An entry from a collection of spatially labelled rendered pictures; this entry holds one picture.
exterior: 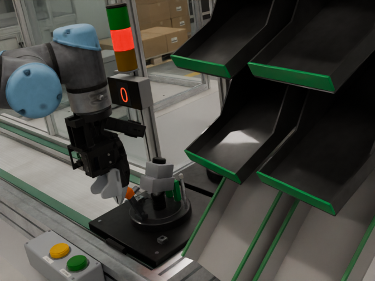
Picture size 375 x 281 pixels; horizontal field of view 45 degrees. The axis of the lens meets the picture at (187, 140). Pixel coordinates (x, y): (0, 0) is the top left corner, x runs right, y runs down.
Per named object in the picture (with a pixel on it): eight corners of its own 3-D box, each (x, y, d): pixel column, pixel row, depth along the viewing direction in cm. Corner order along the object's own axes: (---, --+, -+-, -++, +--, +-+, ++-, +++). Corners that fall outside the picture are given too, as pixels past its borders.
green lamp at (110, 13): (118, 30, 105) (114, 9, 104) (105, 30, 109) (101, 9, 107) (134, 26, 109) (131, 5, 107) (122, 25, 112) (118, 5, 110)
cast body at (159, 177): (151, 193, 97) (154, 161, 96) (138, 188, 100) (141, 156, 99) (180, 189, 103) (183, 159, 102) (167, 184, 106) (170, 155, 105)
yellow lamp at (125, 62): (125, 72, 109) (122, 52, 107) (114, 71, 113) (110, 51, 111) (142, 67, 112) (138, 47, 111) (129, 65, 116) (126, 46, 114)
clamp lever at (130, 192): (140, 218, 98) (125, 194, 94) (135, 215, 99) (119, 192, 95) (152, 206, 100) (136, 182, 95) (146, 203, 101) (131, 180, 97)
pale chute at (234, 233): (244, 299, 73) (227, 293, 71) (196, 261, 84) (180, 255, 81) (325, 146, 75) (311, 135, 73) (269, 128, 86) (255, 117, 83)
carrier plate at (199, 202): (157, 270, 89) (155, 261, 88) (89, 229, 105) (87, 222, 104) (236, 213, 103) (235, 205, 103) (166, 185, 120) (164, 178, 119)
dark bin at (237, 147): (240, 185, 67) (219, 151, 63) (190, 160, 77) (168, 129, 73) (352, 64, 75) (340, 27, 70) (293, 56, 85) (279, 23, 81)
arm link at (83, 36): (43, 29, 81) (90, 20, 84) (58, 88, 86) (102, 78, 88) (50, 33, 74) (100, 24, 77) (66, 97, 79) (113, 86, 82)
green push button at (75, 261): (75, 277, 89) (72, 269, 89) (65, 270, 92) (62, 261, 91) (92, 267, 92) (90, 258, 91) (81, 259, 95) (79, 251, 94)
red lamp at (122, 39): (122, 52, 107) (118, 30, 106) (109, 51, 111) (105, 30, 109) (138, 47, 110) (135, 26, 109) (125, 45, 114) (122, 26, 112)
